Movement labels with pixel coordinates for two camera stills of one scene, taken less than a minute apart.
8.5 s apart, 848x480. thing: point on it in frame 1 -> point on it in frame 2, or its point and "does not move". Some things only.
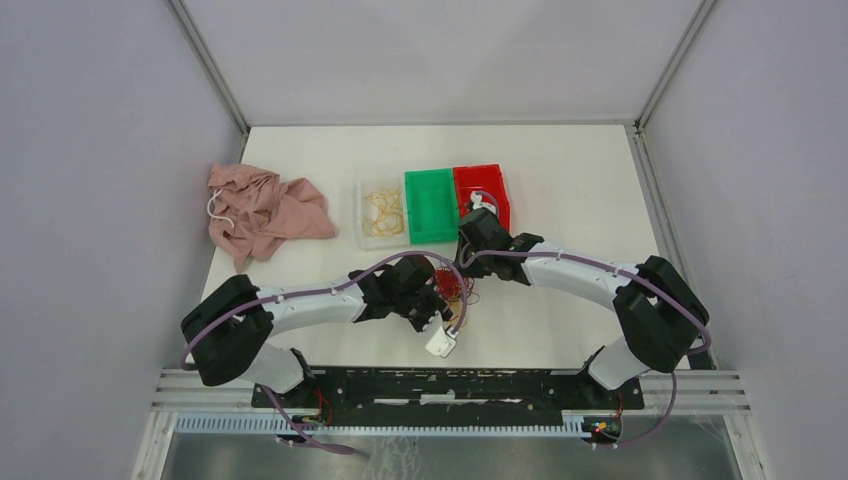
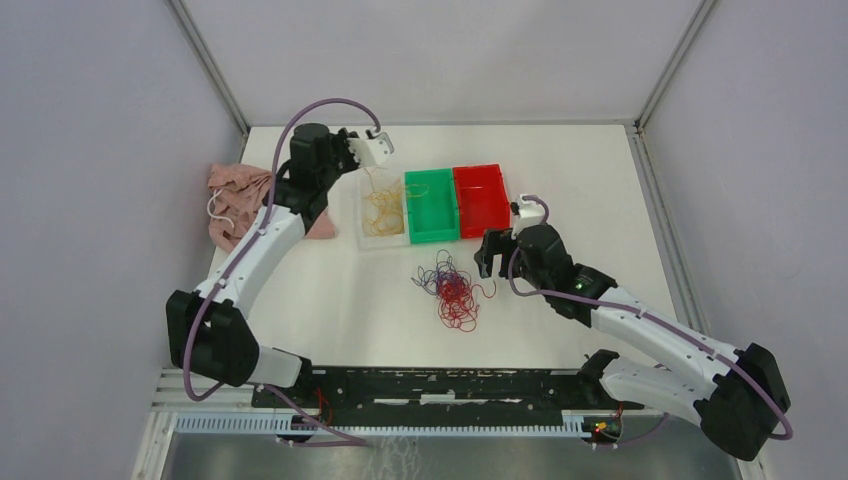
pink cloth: [266, 212] does not move
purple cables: [471, 291] -> [444, 268]
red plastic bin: [489, 178] does not move
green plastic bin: [431, 205] does not move
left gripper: [437, 306] -> [342, 141]
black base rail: [447, 393] does not move
